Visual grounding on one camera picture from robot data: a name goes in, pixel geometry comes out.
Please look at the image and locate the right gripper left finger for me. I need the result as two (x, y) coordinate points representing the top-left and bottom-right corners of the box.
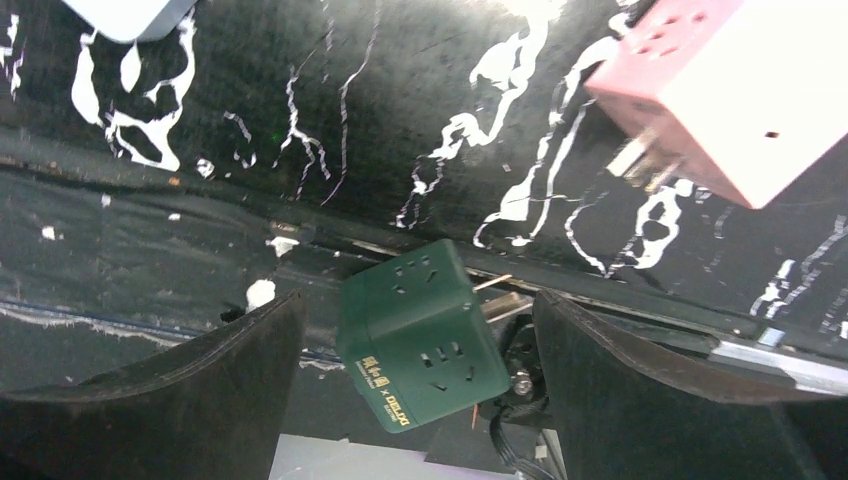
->
(1, 292), (306, 479)

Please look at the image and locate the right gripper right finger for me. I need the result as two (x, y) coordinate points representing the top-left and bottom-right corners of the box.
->
(532, 291), (847, 479)

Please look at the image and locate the green cube socket adapter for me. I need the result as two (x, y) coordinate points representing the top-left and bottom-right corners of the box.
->
(335, 239), (532, 434)

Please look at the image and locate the pink cube socket adapter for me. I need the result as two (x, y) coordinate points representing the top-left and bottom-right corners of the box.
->
(585, 1), (847, 209)

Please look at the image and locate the blue power strip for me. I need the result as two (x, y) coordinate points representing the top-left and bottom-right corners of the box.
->
(63, 0), (198, 44)

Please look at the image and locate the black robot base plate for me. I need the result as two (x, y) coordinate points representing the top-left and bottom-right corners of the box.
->
(0, 132), (848, 480)

